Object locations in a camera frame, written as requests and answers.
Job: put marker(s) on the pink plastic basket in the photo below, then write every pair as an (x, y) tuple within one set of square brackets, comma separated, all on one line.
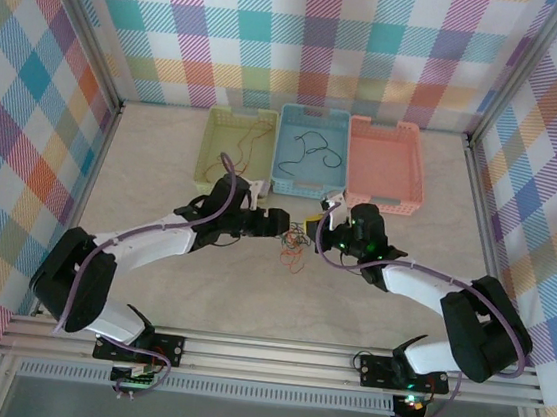
[(384, 165)]

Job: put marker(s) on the yellow-green plastic basket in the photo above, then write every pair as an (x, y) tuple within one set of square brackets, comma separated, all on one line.
[(217, 131)]

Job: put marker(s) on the aluminium frame post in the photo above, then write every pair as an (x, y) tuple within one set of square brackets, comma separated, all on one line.
[(525, 70), (81, 20)]

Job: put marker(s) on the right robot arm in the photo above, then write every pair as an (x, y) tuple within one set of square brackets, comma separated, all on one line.
[(415, 287)]

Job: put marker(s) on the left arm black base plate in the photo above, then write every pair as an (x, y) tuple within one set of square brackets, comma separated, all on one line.
[(169, 352)]

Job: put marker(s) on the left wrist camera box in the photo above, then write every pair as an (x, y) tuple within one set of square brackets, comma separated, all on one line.
[(260, 194)]

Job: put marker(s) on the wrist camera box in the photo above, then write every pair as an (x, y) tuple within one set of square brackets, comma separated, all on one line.
[(260, 194), (333, 202)]

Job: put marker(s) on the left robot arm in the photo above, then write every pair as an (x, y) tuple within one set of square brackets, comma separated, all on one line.
[(154, 242)]

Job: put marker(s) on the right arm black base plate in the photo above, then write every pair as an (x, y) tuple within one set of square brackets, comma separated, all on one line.
[(375, 373)]

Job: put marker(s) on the aluminium mounting rail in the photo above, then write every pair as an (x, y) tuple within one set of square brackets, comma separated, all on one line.
[(266, 358)]

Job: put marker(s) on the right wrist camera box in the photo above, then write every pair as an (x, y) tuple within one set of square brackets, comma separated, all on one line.
[(333, 202)]

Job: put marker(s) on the blue plastic basket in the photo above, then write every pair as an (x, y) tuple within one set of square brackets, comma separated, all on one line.
[(314, 117)]

